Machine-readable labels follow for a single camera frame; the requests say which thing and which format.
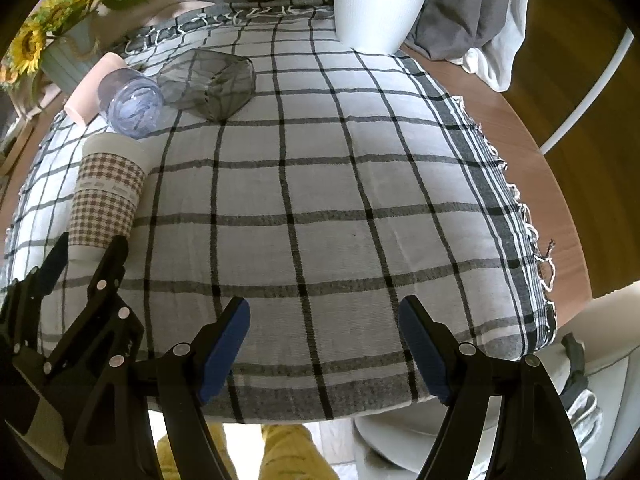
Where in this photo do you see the houndstooth paper cup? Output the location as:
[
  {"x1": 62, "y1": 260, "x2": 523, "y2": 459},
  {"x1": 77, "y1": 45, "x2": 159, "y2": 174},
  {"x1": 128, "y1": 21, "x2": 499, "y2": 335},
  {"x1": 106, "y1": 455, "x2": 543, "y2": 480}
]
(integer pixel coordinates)
[{"x1": 67, "y1": 132, "x2": 151, "y2": 261}]

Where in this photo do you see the sunflower bouquet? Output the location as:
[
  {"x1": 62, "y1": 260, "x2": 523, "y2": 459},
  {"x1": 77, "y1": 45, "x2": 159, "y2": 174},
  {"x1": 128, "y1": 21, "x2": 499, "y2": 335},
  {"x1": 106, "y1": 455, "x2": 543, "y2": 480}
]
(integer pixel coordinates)
[{"x1": 1, "y1": 0, "x2": 144, "y2": 89}]

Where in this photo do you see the checked grey tablecloth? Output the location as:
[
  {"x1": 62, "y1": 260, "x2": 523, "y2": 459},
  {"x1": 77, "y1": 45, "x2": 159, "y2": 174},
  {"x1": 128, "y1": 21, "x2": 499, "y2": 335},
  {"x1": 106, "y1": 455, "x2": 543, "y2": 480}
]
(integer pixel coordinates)
[{"x1": 0, "y1": 1, "x2": 559, "y2": 424}]

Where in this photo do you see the yellow trousers leg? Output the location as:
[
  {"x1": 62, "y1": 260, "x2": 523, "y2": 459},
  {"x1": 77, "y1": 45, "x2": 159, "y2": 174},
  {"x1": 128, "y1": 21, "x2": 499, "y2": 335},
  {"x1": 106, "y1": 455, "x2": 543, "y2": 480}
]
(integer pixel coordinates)
[{"x1": 156, "y1": 422, "x2": 340, "y2": 480}]

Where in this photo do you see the white hoop stand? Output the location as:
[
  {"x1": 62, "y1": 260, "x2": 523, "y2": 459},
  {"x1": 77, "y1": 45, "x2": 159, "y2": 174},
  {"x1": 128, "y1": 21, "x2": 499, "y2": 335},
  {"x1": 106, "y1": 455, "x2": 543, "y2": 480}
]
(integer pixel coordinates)
[{"x1": 539, "y1": 27, "x2": 634, "y2": 156}]

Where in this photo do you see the white grey cloth pile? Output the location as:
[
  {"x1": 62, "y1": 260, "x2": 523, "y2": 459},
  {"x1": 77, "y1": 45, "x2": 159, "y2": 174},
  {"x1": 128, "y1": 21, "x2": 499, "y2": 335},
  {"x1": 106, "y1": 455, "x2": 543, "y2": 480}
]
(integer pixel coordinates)
[{"x1": 552, "y1": 333, "x2": 639, "y2": 479}]

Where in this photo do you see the clear plastic cup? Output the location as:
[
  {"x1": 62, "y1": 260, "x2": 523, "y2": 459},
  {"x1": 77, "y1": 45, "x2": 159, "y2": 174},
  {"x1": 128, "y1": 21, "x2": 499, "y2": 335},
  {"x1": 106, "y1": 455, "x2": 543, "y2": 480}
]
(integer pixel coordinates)
[{"x1": 98, "y1": 67, "x2": 164, "y2": 139}]

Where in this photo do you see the grey square glass cup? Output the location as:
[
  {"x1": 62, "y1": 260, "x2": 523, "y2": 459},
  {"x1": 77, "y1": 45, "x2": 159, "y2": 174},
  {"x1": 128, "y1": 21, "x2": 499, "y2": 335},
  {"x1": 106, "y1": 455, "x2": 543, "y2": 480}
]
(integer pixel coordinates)
[{"x1": 156, "y1": 48, "x2": 256, "y2": 122}]

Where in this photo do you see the pink cup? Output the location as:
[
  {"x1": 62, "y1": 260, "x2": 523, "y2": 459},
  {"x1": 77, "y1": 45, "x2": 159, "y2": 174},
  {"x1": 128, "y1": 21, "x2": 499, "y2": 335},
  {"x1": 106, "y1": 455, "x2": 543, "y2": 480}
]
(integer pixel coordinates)
[{"x1": 64, "y1": 52, "x2": 126, "y2": 127}]

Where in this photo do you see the teal ribbed vase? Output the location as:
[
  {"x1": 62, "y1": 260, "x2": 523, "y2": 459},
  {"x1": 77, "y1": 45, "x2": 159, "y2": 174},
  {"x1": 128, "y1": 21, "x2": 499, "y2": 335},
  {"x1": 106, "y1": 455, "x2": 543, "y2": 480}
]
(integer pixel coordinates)
[{"x1": 41, "y1": 11, "x2": 102, "y2": 96}]

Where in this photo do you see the white plant pot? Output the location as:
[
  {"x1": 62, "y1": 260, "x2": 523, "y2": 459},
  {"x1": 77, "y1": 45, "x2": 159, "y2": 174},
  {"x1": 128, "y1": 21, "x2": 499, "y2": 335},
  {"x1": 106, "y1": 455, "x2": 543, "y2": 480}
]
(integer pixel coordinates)
[{"x1": 334, "y1": 0, "x2": 425, "y2": 54}]

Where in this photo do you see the pink curtain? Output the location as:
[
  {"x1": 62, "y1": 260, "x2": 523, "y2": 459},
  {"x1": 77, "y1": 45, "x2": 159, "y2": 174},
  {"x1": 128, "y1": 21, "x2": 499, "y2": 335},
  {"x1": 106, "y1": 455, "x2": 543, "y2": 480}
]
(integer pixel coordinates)
[{"x1": 93, "y1": 0, "x2": 214, "y2": 53}]

